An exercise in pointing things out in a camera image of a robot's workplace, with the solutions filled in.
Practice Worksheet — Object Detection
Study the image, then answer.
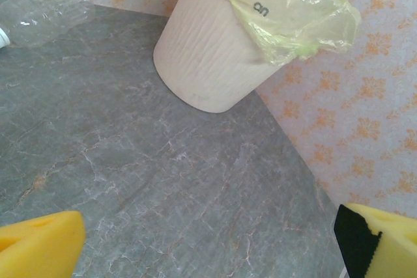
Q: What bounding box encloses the clear bottle white cap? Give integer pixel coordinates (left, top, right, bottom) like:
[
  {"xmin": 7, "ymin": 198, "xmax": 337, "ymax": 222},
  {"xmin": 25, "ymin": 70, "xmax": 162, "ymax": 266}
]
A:
[{"xmin": 0, "ymin": 0, "xmax": 96, "ymax": 49}]

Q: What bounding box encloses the translucent yellow-green bin liner bag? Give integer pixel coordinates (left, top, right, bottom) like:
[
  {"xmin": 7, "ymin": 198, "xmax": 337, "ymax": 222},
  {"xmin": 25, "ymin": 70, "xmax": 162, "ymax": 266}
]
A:
[{"xmin": 207, "ymin": 0, "xmax": 362, "ymax": 66}]

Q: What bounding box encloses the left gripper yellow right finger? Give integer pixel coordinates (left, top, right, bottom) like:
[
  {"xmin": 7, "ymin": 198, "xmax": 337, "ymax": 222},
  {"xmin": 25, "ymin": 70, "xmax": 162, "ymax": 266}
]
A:
[{"xmin": 333, "ymin": 202, "xmax": 417, "ymax": 278}]

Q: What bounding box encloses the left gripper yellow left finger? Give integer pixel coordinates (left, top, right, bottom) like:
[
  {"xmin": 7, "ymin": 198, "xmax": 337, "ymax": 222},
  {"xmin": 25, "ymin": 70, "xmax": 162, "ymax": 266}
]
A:
[{"xmin": 0, "ymin": 210, "xmax": 87, "ymax": 278}]

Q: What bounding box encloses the cream plastic bin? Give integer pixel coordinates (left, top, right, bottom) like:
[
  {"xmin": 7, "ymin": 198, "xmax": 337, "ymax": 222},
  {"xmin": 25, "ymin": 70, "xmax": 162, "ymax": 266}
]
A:
[{"xmin": 153, "ymin": 0, "xmax": 362, "ymax": 115}]

